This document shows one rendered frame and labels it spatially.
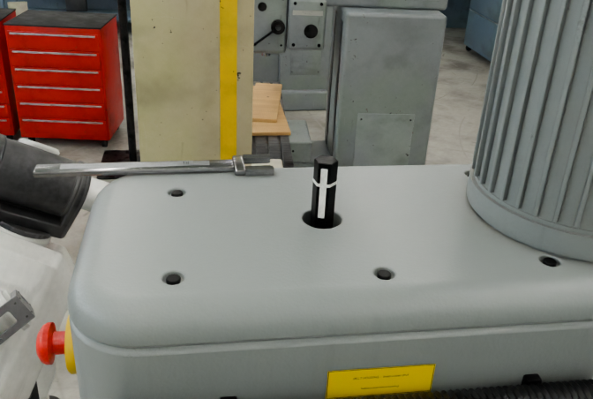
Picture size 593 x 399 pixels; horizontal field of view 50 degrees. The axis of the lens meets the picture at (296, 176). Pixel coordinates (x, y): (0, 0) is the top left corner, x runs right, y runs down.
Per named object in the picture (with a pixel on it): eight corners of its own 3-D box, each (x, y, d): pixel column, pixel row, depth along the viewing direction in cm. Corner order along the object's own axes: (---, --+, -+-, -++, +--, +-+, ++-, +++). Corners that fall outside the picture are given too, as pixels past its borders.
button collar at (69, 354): (68, 387, 60) (61, 338, 58) (78, 345, 66) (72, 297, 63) (90, 386, 61) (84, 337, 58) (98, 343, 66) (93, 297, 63)
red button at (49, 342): (36, 374, 60) (30, 342, 59) (44, 346, 64) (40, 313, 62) (72, 372, 61) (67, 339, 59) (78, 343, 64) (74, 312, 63)
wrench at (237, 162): (31, 183, 63) (30, 175, 63) (39, 166, 67) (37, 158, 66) (273, 175, 67) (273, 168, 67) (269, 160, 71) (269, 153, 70)
